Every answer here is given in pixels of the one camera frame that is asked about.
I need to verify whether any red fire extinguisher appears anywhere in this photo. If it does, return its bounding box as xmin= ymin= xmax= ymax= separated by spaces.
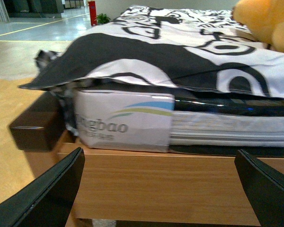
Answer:
xmin=88 ymin=0 xmax=97 ymax=26

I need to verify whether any green potted plant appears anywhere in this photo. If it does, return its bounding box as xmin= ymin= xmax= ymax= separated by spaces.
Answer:
xmin=96 ymin=13 xmax=111 ymax=25

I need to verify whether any wrapped mattress with label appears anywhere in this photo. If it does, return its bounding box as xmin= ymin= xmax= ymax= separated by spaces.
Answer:
xmin=73 ymin=84 xmax=284 ymax=152

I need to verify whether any black white patterned duvet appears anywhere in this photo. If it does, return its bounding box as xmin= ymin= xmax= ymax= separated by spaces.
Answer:
xmin=23 ymin=5 xmax=284 ymax=98

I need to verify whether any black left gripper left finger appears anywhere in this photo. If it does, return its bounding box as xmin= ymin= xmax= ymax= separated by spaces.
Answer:
xmin=0 ymin=147 xmax=85 ymax=227

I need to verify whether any yellow plush toy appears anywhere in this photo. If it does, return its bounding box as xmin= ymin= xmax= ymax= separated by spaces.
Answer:
xmin=232 ymin=0 xmax=284 ymax=53

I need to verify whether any wooden bed frame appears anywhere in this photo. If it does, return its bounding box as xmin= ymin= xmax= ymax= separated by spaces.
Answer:
xmin=9 ymin=92 xmax=284 ymax=227

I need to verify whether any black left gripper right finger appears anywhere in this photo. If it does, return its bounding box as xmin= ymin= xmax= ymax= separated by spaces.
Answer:
xmin=234 ymin=150 xmax=284 ymax=227

